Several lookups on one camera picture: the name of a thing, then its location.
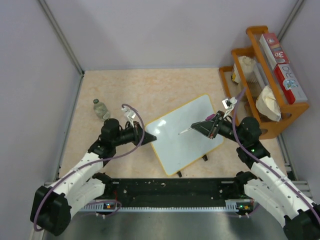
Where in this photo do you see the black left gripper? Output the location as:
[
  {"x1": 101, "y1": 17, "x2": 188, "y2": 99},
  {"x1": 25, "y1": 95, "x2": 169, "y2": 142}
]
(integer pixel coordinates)
[{"x1": 112, "y1": 121, "x2": 156, "y2": 147}]

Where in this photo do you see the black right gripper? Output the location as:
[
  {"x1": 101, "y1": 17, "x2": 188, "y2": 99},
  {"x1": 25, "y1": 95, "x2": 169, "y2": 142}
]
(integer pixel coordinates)
[{"x1": 192, "y1": 110, "x2": 246, "y2": 145}]

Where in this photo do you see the purple-capped whiteboard marker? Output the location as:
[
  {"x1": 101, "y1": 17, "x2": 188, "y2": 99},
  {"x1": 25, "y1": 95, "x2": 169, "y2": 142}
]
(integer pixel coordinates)
[{"x1": 178, "y1": 114, "x2": 215, "y2": 135}]

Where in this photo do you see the yellow-framed whiteboard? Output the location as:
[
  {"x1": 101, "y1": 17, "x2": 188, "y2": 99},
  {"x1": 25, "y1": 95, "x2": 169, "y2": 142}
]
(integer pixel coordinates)
[{"x1": 145, "y1": 94, "x2": 224, "y2": 176}]

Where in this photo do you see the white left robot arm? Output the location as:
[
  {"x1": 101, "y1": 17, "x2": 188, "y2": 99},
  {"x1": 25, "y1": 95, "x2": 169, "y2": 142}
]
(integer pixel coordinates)
[{"x1": 30, "y1": 118, "x2": 157, "y2": 236}]

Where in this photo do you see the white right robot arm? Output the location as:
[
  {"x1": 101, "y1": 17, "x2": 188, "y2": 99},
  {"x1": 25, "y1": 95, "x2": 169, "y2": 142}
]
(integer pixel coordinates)
[{"x1": 190, "y1": 111, "x2": 320, "y2": 240}]

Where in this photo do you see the black whiteboard clip upper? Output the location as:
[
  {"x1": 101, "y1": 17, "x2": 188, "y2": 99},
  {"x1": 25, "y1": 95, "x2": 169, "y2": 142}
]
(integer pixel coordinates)
[{"x1": 202, "y1": 154, "x2": 208, "y2": 162}]

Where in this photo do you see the clear plastic bottle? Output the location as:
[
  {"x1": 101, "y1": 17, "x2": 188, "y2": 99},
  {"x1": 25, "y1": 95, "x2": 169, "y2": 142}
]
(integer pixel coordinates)
[{"x1": 93, "y1": 98, "x2": 111, "y2": 121}]

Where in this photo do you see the small yellow white box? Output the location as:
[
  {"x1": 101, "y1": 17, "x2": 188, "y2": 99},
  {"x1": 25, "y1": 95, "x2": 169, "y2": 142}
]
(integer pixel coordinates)
[{"x1": 231, "y1": 64, "x2": 241, "y2": 84}]

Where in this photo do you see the orange wooden rack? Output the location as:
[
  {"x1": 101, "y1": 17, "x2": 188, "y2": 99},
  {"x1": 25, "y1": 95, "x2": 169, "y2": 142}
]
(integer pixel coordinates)
[{"x1": 218, "y1": 25, "x2": 310, "y2": 139}]

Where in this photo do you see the crumpled beige cloth front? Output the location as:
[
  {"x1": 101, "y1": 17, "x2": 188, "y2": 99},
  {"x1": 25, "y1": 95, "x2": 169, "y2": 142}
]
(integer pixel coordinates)
[{"x1": 255, "y1": 85, "x2": 281, "y2": 122}]

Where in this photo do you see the red white box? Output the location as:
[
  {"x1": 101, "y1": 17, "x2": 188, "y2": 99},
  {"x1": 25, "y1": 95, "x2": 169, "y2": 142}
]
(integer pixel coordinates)
[{"x1": 273, "y1": 64, "x2": 308, "y2": 105}]

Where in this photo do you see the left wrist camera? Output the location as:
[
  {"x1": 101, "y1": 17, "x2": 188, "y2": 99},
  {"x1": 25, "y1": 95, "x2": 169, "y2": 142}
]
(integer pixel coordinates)
[{"x1": 121, "y1": 106, "x2": 136, "y2": 126}]

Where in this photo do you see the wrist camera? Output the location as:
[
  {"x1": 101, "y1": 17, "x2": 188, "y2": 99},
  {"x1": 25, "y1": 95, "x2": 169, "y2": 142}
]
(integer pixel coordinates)
[
  {"x1": 222, "y1": 97, "x2": 238, "y2": 118},
  {"x1": 121, "y1": 106, "x2": 136, "y2": 126}
]

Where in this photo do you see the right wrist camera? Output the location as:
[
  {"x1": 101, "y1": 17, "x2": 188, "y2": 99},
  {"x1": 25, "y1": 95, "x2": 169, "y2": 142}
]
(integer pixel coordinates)
[{"x1": 222, "y1": 97, "x2": 238, "y2": 118}]

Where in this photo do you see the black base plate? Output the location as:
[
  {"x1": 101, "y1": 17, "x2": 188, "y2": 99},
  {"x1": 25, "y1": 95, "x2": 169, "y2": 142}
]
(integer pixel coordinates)
[{"x1": 96, "y1": 178, "x2": 249, "y2": 208}]

